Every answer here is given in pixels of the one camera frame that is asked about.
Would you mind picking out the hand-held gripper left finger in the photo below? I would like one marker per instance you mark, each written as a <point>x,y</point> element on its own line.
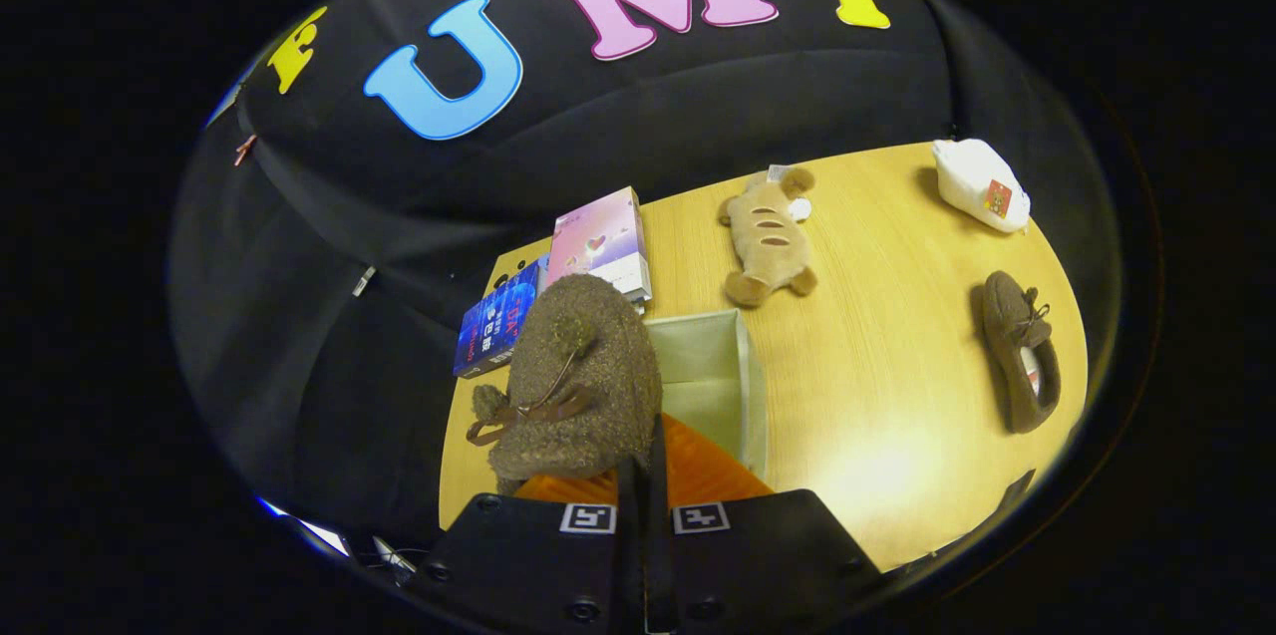
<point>630,565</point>

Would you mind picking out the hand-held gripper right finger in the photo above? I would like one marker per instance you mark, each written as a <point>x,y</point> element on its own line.
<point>660,555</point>

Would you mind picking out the green fabric storage box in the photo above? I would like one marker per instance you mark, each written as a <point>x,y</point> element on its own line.
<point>698,366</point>

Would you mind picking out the brown fuzzy shoe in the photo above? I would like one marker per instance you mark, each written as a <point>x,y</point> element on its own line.
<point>588,366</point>
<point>1007,316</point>

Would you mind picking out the blue box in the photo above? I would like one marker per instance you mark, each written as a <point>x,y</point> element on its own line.
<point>493,321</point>

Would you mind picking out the pink book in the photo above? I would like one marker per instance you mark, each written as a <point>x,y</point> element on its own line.
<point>598,231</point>

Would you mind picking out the bread-shaped plush toy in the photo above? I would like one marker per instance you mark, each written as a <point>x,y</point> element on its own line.
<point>768,236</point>

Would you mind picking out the black backdrop cloth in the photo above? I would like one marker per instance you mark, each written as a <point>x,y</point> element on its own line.
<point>698,87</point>

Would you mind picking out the white plush toy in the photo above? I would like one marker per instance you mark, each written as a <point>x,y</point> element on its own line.
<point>972,178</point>

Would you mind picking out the red clothes peg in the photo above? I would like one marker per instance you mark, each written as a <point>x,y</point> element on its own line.
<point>244,149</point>

